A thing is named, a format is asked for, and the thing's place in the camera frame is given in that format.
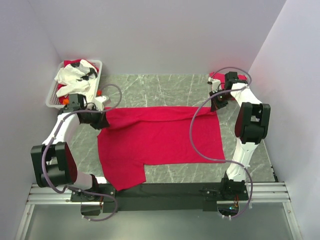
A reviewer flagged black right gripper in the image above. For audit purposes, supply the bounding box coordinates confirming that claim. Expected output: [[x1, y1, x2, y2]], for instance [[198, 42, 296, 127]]
[[209, 88, 234, 112]]

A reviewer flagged red t-shirt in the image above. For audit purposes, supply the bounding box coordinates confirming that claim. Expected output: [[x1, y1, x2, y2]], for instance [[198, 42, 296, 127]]
[[57, 59, 97, 105], [209, 71, 248, 101], [97, 106, 225, 191]]

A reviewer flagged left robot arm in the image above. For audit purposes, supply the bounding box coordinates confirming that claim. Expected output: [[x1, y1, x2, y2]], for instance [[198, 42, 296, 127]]
[[30, 93, 110, 201]]

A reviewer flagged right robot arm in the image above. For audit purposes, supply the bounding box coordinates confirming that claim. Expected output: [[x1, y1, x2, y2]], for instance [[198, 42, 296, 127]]
[[208, 71, 271, 200]]

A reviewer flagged folded red t-shirt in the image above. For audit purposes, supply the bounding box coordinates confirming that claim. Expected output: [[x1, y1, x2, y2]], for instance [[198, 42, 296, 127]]
[[209, 71, 248, 101]]

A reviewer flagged orange t-shirt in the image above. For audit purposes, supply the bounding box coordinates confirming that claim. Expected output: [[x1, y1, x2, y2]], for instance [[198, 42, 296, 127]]
[[62, 99, 69, 105]]

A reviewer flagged red t-shirt in basket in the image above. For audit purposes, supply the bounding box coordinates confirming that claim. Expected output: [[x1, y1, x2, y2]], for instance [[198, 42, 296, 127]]
[[57, 59, 97, 105]]

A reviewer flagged white and black t-shirt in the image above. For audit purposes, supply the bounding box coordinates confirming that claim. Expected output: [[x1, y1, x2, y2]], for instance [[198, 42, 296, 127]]
[[54, 58, 99, 101]]

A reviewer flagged white plastic laundry basket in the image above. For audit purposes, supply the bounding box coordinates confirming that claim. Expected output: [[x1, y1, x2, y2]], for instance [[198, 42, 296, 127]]
[[45, 59, 103, 109]]

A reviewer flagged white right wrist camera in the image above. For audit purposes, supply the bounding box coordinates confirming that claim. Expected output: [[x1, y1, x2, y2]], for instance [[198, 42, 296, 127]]
[[207, 77, 221, 93]]

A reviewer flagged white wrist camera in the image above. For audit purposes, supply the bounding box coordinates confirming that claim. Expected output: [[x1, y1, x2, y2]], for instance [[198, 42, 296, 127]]
[[207, 77, 221, 93], [93, 95, 111, 111]]

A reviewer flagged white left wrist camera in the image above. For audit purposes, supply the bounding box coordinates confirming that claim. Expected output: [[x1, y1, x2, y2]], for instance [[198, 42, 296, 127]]
[[93, 95, 111, 111]]

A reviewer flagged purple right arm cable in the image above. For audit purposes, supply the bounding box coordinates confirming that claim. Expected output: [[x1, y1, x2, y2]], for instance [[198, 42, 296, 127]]
[[189, 66, 254, 220]]

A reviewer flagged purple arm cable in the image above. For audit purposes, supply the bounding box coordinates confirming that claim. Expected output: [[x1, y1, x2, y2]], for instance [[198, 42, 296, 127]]
[[189, 66, 254, 220], [41, 83, 123, 223]]

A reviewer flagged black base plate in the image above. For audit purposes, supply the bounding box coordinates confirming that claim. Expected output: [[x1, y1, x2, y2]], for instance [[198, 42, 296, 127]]
[[70, 182, 249, 216]]

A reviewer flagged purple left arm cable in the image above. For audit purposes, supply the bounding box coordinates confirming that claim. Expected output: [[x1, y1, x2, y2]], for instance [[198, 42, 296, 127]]
[[41, 83, 123, 223]]

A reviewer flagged aluminium rail frame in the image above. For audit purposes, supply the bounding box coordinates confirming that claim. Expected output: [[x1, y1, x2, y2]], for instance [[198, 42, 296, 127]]
[[14, 162, 303, 240]]

